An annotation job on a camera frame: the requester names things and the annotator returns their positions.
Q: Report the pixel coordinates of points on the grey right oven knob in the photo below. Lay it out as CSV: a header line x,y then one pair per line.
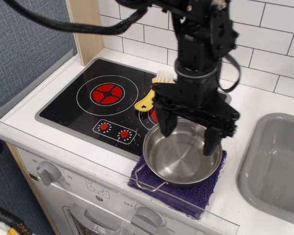
x,y
146,220

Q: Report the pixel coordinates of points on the yellow object bottom left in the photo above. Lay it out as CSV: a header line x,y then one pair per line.
x,y
12,231

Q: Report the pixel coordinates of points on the wooden side post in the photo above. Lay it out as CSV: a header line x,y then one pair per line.
x,y
86,12

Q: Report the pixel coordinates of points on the stainless steel wok pot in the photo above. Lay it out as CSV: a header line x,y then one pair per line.
x,y
178,160

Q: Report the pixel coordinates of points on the grey oven knob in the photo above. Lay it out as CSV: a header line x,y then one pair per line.
x,y
146,220
48,173

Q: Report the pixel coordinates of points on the yellow dish brush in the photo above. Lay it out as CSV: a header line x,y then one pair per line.
x,y
146,104

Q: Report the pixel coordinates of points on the grey oven door handle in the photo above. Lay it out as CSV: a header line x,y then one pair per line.
x,y
96,221

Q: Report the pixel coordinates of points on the grey sink basin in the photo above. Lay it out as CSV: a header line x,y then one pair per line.
x,y
266,176

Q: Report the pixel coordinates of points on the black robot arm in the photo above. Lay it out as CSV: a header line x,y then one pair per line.
x,y
205,37

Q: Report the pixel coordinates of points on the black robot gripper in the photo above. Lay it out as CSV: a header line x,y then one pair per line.
x,y
195,97

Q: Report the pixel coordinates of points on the black toy stovetop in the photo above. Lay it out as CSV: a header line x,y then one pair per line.
x,y
98,107

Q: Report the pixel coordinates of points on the purple cloth napkin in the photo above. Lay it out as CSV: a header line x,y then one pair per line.
x,y
191,201

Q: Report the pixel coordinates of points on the grey left oven knob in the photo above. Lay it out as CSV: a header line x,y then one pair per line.
x,y
48,173

